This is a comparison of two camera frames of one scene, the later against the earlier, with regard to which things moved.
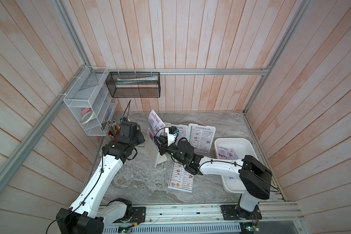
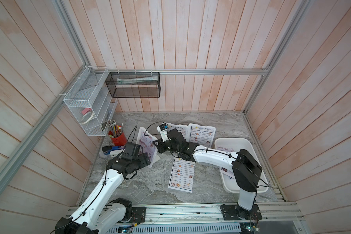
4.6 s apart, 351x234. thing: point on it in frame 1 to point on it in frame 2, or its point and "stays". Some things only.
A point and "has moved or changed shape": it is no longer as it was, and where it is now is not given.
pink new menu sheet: (156, 125) to (146, 141)
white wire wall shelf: (92, 101) stays
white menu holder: (152, 150) has moved or changed shape
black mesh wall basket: (134, 84) stays
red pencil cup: (114, 130) stays
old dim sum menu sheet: (180, 179) stays
